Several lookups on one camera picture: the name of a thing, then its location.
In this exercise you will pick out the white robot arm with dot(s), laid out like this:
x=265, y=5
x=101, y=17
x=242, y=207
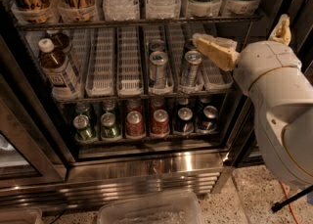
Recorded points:
x=269, y=72

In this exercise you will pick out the stainless steel fridge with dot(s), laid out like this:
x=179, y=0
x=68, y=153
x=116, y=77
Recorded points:
x=42, y=164

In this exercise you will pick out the rear blue can left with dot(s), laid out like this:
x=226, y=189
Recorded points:
x=183, y=102

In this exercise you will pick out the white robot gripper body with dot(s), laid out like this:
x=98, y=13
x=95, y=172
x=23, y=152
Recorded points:
x=265, y=62

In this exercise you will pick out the rear green can right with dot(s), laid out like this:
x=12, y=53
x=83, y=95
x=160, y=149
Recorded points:
x=110, y=106

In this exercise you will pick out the front silver slim can left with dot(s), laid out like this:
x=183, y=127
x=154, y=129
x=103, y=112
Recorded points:
x=158, y=61

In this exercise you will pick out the blue can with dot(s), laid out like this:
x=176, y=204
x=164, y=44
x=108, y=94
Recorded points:
x=204, y=100
x=184, y=121
x=208, y=119
x=183, y=102

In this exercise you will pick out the rear red can left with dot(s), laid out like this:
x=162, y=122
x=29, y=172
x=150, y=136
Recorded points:
x=134, y=105

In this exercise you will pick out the rear blue can right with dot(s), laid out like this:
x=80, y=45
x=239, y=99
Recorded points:
x=204, y=100

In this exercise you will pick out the empty white tray middle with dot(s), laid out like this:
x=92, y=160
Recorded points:
x=129, y=68

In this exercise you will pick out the empty white tray left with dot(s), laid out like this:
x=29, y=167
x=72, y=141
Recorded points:
x=100, y=75

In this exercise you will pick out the clear plastic bin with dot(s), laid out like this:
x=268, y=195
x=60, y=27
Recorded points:
x=163, y=208

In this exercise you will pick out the empty white tray right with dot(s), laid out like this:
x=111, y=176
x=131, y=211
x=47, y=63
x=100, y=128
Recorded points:
x=214, y=78

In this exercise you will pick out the empty white tray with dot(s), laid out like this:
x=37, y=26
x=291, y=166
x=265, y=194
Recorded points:
x=100, y=75
x=214, y=78
x=129, y=68

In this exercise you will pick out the black stand leg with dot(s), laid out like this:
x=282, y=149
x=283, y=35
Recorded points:
x=279, y=205

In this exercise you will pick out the front red can left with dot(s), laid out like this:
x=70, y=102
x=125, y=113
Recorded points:
x=135, y=125

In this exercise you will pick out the rear brown tea bottle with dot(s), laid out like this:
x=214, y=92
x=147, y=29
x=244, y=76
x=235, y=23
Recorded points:
x=63, y=42

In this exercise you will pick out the rear red can right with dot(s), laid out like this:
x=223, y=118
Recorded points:
x=157, y=103

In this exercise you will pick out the front blue can right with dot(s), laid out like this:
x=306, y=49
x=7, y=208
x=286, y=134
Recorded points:
x=208, y=119

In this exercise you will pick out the brown tea bottle white cap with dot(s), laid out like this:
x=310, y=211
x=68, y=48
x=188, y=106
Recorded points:
x=62, y=74

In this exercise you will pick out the front red can right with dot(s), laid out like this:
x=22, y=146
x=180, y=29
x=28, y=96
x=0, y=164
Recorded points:
x=160, y=123

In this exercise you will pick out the front green can right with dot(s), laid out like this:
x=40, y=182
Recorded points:
x=109, y=128

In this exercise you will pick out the rear green can left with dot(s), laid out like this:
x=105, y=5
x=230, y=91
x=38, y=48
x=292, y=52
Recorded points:
x=87, y=109

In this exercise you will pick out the front silver slim can right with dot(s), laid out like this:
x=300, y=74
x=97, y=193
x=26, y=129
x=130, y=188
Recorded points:
x=191, y=64

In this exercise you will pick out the clear bin corner left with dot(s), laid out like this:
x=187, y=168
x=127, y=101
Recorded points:
x=21, y=216

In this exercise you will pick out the front blue can left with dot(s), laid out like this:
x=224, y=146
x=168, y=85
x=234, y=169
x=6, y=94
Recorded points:
x=184, y=121

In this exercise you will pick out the red can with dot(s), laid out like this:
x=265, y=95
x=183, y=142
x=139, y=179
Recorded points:
x=134, y=105
x=135, y=125
x=157, y=103
x=160, y=123

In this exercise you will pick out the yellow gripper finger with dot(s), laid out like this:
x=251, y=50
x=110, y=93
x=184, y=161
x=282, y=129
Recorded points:
x=221, y=51
x=282, y=32

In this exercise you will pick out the front green can left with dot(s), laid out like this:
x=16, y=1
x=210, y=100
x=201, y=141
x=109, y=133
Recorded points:
x=84, y=129

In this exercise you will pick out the rear silver slim can left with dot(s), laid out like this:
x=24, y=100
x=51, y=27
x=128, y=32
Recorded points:
x=156, y=45

